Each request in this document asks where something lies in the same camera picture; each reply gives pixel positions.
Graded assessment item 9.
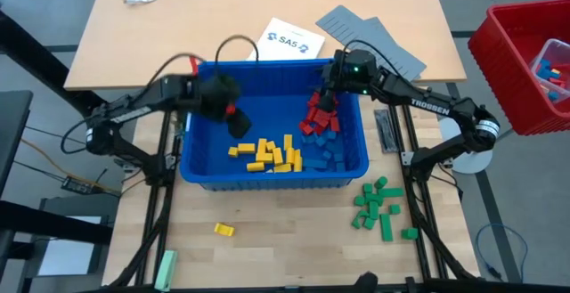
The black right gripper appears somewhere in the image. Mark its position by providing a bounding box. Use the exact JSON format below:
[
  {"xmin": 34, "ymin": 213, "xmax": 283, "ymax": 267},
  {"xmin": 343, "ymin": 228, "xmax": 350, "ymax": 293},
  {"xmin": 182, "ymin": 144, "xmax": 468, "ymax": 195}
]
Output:
[{"xmin": 318, "ymin": 48, "xmax": 379, "ymax": 114}]

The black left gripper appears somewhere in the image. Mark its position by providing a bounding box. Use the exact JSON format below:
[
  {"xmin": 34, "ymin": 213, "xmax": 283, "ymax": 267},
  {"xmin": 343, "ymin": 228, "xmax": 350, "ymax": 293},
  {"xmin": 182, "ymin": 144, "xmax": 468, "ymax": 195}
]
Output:
[{"xmin": 195, "ymin": 73, "xmax": 253, "ymax": 139}]

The blue plastic bin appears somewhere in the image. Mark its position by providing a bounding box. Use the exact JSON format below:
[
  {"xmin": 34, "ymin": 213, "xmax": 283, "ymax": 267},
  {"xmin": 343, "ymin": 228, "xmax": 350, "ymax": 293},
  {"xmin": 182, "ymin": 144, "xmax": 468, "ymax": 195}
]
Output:
[{"xmin": 179, "ymin": 58, "xmax": 371, "ymax": 191}]

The long green block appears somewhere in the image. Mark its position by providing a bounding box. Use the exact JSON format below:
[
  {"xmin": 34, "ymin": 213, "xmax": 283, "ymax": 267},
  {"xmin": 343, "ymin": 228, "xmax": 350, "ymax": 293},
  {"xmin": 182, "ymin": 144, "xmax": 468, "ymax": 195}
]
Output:
[{"xmin": 379, "ymin": 212, "xmax": 395, "ymax": 242}]

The white SA5 paper sheet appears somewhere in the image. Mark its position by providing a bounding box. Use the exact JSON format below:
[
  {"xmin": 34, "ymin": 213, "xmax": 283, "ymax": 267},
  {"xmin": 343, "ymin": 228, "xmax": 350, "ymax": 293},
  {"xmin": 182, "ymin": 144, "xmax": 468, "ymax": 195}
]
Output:
[{"xmin": 247, "ymin": 16, "xmax": 326, "ymax": 61}]

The white round stand base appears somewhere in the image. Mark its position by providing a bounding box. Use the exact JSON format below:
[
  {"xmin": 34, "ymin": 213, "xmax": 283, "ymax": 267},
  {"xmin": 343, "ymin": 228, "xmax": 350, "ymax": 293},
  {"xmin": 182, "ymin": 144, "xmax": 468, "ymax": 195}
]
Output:
[{"xmin": 438, "ymin": 118, "xmax": 493, "ymax": 175}]

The small black electronics box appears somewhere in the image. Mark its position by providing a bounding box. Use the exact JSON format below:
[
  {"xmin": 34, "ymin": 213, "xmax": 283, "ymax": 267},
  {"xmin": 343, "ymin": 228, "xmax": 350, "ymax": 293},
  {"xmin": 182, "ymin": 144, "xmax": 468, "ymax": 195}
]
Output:
[{"xmin": 61, "ymin": 175, "xmax": 95, "ymax": 195}]

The red plastic crate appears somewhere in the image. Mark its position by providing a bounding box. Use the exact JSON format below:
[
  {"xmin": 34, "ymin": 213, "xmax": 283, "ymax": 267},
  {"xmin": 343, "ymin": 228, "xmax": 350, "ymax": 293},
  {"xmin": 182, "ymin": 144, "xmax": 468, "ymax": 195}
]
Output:
[{"xmin": 467, "ymin": 0, "xmax": 570, "ymax": 136}]

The mint green foam block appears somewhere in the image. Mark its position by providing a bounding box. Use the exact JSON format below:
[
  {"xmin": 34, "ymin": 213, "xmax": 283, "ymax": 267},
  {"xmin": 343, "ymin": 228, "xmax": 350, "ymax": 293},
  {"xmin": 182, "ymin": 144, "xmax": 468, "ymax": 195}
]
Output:
[{"xmin": 153, "ymin": 248, "xmax": 179, "ymax": 292}]

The black rounded object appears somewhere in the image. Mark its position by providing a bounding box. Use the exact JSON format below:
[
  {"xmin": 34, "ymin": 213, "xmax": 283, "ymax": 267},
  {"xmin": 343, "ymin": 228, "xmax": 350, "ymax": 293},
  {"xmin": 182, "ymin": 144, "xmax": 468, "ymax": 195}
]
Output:
[{"xmin": 357, "ymin": 271, "xmax": 379, "ymax": 290}]

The black diagonal beam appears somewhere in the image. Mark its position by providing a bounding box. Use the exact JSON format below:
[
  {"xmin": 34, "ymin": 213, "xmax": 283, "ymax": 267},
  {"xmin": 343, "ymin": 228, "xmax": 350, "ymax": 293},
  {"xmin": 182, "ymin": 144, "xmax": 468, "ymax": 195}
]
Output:
[{"xmin": 0, "ymin": 7, "xmax": 128, "ymax": 125}]

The black horizontal beam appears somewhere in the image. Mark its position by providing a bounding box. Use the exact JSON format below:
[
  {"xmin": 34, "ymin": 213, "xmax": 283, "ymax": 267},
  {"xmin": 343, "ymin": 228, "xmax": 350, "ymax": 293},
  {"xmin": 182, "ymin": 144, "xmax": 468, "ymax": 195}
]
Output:
[{"xmin": 0, "ymin": 199, "xmax": 115, "ymax": 246}]

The small blue toy block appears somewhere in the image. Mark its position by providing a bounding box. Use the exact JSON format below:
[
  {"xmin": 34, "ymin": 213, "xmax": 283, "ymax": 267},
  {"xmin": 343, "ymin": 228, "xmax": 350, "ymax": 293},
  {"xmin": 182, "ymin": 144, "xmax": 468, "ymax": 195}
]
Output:
[{"xmin": 535, "ymin": 59, "xmax": 561, "ymax": 80}]

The grey cabinet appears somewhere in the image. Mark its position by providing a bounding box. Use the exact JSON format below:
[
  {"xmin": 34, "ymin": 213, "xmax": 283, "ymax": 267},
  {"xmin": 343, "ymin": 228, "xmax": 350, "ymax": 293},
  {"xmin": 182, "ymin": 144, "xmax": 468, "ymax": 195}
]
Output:
[{"xmin": 26, "ymin": 192, "xmax": 112, "ymax": 285}]

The clear plastic container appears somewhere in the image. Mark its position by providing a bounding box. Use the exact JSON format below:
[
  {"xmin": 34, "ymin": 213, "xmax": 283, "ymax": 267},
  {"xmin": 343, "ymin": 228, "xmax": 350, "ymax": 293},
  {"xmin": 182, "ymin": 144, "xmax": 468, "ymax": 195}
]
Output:
[{"xmin": 528, "ymin": 37, "xmax": 570, "ymax": 105}]

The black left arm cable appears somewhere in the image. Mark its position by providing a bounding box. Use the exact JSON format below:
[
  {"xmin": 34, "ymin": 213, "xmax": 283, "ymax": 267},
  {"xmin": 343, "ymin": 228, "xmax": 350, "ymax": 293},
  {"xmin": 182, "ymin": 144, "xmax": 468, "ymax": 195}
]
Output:
[{"xmin": 146, "ymin": 34, "xmax": 260, "ymax": 87}]

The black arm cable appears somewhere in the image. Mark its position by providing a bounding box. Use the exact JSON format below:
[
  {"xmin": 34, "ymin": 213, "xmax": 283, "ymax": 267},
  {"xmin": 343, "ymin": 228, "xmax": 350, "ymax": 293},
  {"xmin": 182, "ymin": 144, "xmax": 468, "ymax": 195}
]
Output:
[
  {"xmin": 146, "ymin": 34, "xmax": 260, "ymax": 87},
  {"xmin": 342, "ymin": 38, "xmax": 429, "ymax": 90}
]

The dark grey slotted rail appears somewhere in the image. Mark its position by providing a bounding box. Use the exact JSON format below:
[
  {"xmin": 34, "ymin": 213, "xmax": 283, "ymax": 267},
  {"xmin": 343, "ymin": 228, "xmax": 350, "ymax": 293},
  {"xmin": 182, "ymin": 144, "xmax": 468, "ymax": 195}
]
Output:
[{"xmin": 373, "ymin": 109, "xmax": 399, "ymax": 154}]

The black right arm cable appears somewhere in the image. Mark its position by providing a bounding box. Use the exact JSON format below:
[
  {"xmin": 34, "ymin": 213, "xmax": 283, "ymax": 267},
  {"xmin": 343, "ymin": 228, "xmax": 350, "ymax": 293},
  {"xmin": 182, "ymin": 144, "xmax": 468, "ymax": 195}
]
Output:
[{"xmin": 342, "ymin": 38, "xmax": 429, "ymax": 90}]

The yellow floor cable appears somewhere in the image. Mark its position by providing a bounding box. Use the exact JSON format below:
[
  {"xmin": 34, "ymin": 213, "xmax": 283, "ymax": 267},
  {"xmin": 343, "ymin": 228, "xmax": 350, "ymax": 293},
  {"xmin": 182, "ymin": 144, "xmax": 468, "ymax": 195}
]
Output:
[{"xmin": 20, "ymin": 136, "xmax": 122, "ymax": 195}]

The blue cable loop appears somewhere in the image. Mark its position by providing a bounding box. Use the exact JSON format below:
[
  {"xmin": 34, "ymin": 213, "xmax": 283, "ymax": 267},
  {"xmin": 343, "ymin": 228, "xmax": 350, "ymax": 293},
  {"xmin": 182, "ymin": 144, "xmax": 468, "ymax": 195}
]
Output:
[{"xmin": 474, "ymin": 222, "xmax": 530, "ymax": 281}]

